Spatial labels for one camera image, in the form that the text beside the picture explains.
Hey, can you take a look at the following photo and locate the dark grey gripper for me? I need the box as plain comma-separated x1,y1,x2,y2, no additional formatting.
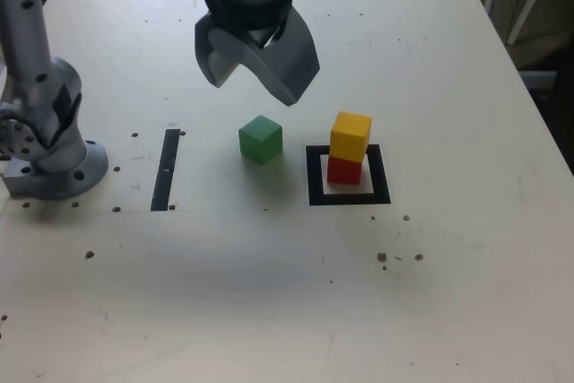
194,8,321,109

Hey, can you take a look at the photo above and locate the green cube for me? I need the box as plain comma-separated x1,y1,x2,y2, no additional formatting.
238,115,284,166

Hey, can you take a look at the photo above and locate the yellow cube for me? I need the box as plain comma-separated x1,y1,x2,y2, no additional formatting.
330,110,374,163

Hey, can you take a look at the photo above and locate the red cube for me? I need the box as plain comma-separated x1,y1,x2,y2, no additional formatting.
326,154,363,186

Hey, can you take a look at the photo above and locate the black tape square outline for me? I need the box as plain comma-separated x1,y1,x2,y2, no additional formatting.
305,144,392,207

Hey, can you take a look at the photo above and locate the black tape strip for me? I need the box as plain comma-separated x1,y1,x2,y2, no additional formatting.
150,128,180,213

